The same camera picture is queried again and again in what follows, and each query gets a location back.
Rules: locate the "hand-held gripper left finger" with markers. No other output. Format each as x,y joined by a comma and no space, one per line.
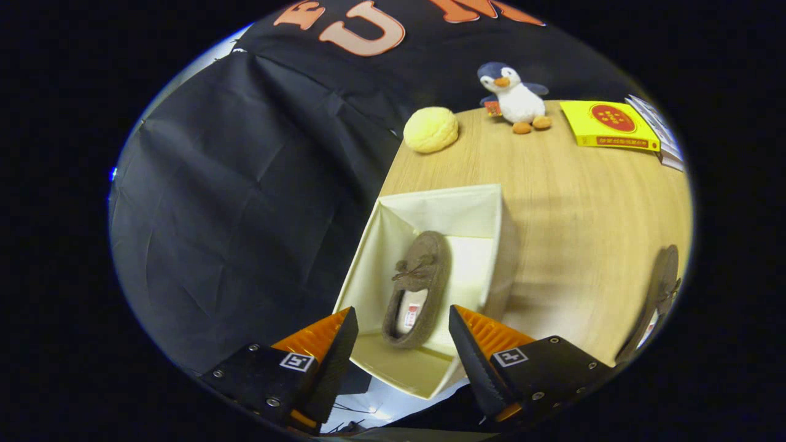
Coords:
334,368

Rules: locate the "yellow bun-shaped plush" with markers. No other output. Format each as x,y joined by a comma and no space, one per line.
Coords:
431,130

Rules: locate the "cream fabric storage box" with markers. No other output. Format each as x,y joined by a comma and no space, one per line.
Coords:
466,215

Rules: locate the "white illustrated book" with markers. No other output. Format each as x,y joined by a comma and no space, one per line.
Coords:
657,123

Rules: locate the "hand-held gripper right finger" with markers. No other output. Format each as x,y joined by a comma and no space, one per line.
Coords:
474,365

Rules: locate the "penguin plush toy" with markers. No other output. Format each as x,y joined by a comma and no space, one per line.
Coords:
519,98

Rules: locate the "yellow book with red circle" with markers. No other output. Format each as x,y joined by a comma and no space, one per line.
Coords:
605,126

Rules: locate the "brown slipper shoe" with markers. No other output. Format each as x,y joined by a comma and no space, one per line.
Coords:
660,282
427,258

